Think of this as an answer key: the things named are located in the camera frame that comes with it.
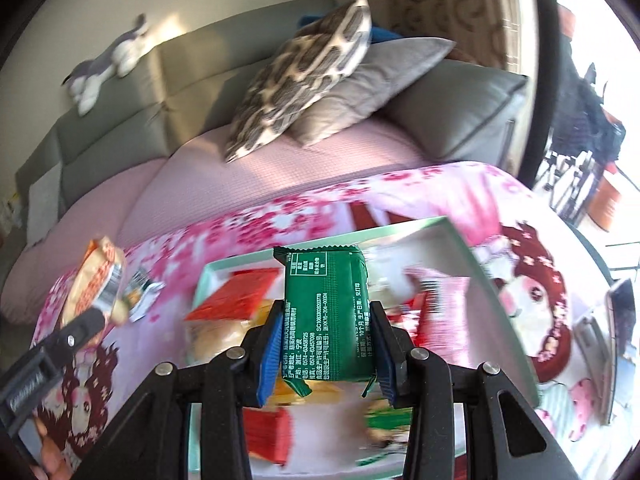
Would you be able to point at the green snack packet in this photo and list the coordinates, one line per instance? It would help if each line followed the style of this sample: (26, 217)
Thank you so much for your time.
(387, 428)

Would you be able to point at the yellow snack packet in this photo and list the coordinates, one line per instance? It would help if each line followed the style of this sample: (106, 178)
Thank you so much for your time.
(313, 392)

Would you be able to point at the husky plush toy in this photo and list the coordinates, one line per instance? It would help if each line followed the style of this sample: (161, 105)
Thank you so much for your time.
(120, 57)

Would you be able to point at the swiss roll bread packet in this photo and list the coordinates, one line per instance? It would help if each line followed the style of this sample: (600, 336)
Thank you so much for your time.
(207, 339)

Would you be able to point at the grey sofa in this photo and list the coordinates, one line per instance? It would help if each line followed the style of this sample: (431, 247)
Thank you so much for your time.
(193, 83)

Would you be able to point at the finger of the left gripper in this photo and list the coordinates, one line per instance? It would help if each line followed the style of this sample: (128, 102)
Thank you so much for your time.
(33, 375)

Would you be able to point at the pink snack packet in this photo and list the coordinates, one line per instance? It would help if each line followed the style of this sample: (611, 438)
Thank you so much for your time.
(440, 304)

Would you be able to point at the grey pillow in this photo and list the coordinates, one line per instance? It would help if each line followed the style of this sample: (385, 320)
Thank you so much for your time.
(387, 69)

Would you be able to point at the patterned beige curtain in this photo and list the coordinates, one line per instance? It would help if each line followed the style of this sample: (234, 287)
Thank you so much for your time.
(485, 31)

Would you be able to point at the orange bread packet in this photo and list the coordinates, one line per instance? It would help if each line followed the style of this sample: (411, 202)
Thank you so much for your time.
(98, 282)

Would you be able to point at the leopard pattern pillow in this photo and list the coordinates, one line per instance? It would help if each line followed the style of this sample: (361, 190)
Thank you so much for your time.
(304, 69)

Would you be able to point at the pink sofa seat cover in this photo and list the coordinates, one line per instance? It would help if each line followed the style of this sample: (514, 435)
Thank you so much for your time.
(225, 185)

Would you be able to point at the red snack packet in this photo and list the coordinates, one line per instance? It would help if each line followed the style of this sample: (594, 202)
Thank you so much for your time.
(238, 298)

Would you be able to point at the mint green tray box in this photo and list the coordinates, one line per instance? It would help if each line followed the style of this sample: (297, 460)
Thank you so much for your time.
(330, 440)

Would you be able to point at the green white cracker packet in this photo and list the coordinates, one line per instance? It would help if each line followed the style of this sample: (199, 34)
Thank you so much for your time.
(141, 293)

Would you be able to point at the dark green wafer packet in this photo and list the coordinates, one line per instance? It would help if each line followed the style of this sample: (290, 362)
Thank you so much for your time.
(326, 315)

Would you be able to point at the light grey small cushion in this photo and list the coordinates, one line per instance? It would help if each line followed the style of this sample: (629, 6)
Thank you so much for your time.
(43, 206)

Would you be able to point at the pink cartoon tablecloth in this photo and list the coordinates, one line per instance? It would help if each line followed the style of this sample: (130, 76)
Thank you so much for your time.
(175, 230)

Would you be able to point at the blue cloth behind pillows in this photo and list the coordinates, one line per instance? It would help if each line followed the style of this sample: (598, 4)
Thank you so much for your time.
(377, 34)

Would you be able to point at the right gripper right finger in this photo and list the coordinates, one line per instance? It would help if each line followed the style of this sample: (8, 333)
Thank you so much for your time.
(504, 437)

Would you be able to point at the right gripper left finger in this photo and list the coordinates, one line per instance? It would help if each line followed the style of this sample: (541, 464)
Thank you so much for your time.
(149, 436)

